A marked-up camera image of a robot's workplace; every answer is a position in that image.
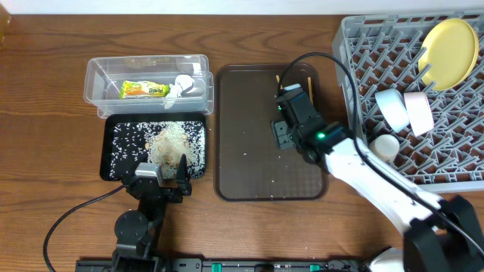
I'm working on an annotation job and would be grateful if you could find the white cup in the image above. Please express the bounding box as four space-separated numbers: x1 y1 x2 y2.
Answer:
369 134 399 163

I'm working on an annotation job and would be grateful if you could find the light blue bowl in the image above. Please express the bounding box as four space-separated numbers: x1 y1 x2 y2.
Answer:
375 88 410 133

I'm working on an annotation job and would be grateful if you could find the white tissue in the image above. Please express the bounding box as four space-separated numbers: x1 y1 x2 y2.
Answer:
164 75 194 110

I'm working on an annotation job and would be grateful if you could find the green yellow snack wrapper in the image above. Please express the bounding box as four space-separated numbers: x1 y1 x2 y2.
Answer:
119 80 170 99

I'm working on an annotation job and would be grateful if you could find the white bowl with food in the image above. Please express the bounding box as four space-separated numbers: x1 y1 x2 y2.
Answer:
404 92 434 137

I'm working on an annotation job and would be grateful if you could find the yellow plate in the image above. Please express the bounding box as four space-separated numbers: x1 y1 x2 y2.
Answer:
418 18 479 91

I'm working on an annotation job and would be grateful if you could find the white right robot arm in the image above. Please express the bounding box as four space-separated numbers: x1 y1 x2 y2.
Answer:
276 84 483 271

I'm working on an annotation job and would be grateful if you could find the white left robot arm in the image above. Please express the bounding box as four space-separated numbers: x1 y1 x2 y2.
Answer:
111 155 192 272

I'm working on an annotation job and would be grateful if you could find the black waste tray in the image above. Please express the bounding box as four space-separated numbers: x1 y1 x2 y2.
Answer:
100 113 206 181

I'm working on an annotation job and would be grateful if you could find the grey dishwasher rack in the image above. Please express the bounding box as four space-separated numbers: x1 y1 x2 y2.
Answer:
332 10 483 193

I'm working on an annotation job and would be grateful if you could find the spilled rice and food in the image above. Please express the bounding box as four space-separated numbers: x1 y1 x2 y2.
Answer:
104 121 206 181

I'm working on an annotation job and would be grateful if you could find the brown serving tray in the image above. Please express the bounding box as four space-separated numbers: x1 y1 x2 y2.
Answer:
215 64 328 202

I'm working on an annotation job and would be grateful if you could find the clear plastic bin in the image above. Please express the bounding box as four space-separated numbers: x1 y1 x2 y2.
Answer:
84 54 214 118

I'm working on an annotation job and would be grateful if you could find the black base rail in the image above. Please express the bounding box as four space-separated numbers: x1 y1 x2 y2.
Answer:
75 258 366 272

